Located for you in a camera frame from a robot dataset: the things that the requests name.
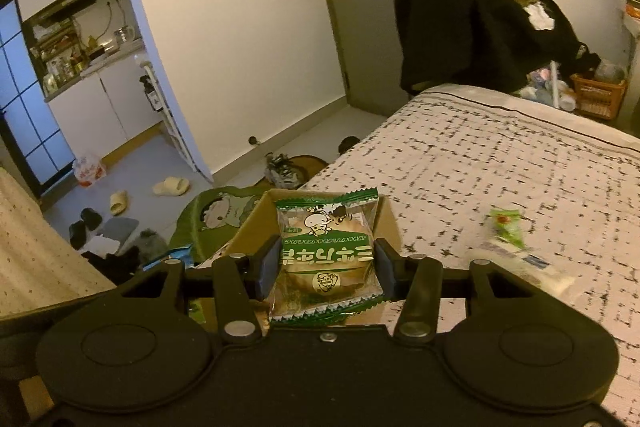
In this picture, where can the white kitchen counter cabinet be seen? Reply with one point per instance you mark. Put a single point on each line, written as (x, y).
(100, 107)

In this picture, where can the white rack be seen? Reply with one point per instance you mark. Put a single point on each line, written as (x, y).
(175, 132)

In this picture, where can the pair of grey sneakers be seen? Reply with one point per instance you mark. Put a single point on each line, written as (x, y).
(280, 169)

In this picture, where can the black jacket with white cloth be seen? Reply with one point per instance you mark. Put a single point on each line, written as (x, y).
(565, 42)

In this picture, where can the grey fuzzy object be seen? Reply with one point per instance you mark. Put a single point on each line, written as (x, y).
(150, 244)

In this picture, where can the row of kitchen jars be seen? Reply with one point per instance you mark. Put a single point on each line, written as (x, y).
(62, 64)

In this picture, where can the orange plastic basket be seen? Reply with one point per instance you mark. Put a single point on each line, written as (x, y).
(597, 96)

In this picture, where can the black framed glass door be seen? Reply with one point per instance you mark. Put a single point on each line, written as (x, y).
(20, 107)

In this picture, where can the black clothes pile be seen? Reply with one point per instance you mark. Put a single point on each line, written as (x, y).
(115, 264)

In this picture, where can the red white plastic bag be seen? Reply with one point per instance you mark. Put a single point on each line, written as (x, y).
(89, 171)

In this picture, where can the black door stopper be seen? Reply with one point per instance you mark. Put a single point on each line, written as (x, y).
(254, 139)

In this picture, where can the grey bath mat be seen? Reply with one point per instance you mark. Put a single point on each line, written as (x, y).
(117, 232)

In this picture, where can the grey door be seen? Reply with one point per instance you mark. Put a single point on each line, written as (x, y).
(370, 32)

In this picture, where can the small light green packet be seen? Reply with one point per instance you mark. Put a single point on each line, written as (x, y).
(507, 227)

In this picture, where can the cardboard box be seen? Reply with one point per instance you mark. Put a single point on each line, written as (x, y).
(250, 232)

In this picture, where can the grey bag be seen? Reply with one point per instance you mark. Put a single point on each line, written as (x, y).
(607, 71)

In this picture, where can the long white snack packet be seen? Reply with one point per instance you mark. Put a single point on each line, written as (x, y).
(520, 269)

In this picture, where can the black hanging coat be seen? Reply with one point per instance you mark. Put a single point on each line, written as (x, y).
(450, 22)

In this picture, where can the beige dotted cloth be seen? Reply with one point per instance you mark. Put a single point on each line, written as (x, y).
(40, 247)

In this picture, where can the black shoe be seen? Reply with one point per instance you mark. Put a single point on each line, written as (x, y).
(347, 143)

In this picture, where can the pale clutter pile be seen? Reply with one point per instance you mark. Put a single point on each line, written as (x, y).
(550, 87)

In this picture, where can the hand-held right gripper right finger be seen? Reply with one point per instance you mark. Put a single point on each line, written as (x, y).
(385, 269)

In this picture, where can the beige slipper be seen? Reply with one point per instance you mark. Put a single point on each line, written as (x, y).
(170, 186)
(119, 202)

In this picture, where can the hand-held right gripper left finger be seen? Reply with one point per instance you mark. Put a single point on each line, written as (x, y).
(267, 267)

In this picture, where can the white black patterned bedspread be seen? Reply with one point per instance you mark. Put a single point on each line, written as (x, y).
(500, 157)

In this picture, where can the green clear pastry packet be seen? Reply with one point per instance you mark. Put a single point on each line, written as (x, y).
(325, 257)

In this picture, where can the steel pot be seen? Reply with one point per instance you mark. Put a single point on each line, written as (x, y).
(125, 35)

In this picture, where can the black slipper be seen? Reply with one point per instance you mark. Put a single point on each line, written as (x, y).
(91, 218)
(77, 234)

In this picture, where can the green cartoon floor mat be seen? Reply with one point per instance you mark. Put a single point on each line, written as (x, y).
(190, 217)

